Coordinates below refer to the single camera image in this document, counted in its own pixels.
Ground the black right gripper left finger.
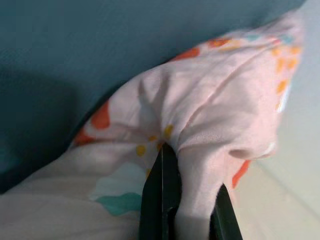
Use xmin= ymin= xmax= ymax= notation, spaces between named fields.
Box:
xmin=139 ymin=142 xmax=182 ymax=240

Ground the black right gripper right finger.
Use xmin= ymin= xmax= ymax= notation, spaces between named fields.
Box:
xmin=209 ymin=183 xmax=243 ymax=240

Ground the pink dotted pillow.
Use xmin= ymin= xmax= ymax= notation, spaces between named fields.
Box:
xmin=0 ymin=9 xmax=310 ymax=240

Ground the teal upholstered headboard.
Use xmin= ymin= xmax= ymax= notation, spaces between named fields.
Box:
xmin=0 ymin=0 xmax=316 ymax=195

